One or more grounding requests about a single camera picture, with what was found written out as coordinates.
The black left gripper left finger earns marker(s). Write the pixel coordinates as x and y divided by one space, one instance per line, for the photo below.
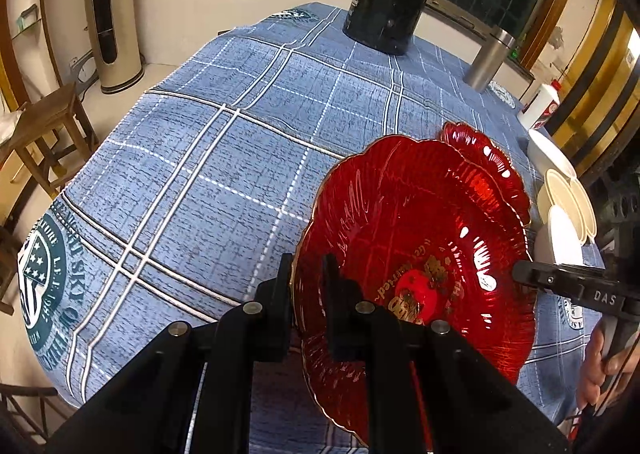
258 331

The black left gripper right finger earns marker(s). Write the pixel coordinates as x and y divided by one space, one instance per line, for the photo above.
360 331

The red glass scalloped plate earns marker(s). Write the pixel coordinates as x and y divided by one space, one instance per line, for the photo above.
426 234

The large white round plate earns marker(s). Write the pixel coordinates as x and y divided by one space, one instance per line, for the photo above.
545 155

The person's right hand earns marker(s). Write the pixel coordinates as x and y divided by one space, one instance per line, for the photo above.
595 369

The cream plastic bowl stacked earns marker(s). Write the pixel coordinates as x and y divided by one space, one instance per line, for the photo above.
557 242

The blue plaid tablecloth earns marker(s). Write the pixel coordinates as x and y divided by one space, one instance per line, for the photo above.
191 200

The white liquor bottle red cap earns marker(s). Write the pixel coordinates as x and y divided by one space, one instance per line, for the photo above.
541 106

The stainless steel thermos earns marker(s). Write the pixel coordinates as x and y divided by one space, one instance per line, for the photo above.
494 50

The wooden stool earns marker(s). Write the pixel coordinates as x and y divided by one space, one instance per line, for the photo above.
61 109

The tall white tower fan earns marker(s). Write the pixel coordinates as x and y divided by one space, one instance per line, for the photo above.
114 43

